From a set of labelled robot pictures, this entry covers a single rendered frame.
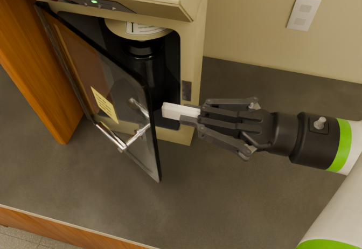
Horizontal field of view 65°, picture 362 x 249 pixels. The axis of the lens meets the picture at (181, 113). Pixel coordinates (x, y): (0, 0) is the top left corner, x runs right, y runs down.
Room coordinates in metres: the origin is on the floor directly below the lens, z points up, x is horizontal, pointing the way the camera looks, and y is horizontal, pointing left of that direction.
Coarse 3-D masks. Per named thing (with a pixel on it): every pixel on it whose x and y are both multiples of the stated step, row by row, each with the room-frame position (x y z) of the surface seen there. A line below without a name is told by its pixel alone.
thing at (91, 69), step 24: (48, 24) 0.47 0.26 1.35; (72, 48) 0.42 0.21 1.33; (96, 48) 0.36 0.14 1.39; (72, 72) 0.46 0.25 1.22; (96, 72) 0.37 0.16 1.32; (120, 72) 0.31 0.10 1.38; (120, 96) 0.33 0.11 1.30; (144, 96) 0.28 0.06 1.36; (96, 120) 0.45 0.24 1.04; (120, 120) 0.35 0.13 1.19; (144, 120) 0.28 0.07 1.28; (144, 144) 0.30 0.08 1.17; (144, 168) 0.31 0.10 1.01
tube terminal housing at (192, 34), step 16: (48, 0) 0.49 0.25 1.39; (96, 16) 0.47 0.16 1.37; (112, 16) 0.46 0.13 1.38; (128, 16) 0.45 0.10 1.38; (144, 16) 0.44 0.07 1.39; (192, 32) 0.42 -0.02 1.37; (192, 48) 0.42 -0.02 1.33; (192, 64) 0.42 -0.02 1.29; (192, 80) 0.42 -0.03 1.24; (192, 96) 0.42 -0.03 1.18; (160, 128) 0.44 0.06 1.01; (192, 128) 0.44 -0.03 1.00
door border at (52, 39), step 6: (36, 6) 0.48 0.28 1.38; (42, 12) 0.47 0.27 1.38; (42, 18) 0.48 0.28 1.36; (42, 24) 0.48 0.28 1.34; (48, 30) 0.48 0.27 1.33; (54, 42) 0.48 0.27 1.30; (60, 54) 0.47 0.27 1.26; (60, 60) 0.48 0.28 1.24; (66, 66) 0.47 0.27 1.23; (66, 72) 0.48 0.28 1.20; (72, 78) 0.47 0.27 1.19; (78, 90) 0.47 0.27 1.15; (150, 102) 0.28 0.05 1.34; (156, 144) 0.28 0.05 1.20
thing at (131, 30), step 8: (112, 24) 0.49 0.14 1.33; (120, 24) 0.48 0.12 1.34; (128, 24) 0.48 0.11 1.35; (136, 24) 0.47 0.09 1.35; (144, 24) 0.47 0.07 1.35; (120, 32) 0.48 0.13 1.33; (128, 32) 0.47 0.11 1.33; (136, 32) 0.47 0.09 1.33; (144, 32) 0.47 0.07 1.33; (152, 32) 0.47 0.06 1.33; (160, 32) 0.47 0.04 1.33; (168, 32) 0.48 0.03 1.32
